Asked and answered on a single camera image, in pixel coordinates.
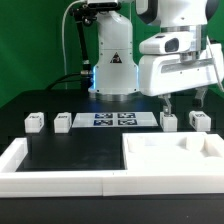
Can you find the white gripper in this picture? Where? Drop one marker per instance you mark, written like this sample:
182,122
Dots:
160,75

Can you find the white square table top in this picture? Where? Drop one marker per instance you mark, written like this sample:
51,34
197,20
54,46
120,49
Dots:
173,152

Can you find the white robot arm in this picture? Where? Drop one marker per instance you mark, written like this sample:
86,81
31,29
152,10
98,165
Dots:
116,74

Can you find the white sheet with tags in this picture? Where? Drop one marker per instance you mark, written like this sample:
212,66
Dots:
114,119

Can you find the white U-shaped obstacle fence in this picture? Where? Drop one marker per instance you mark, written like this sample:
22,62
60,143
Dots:
100,183

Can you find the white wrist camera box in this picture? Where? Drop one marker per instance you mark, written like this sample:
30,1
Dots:
170,43

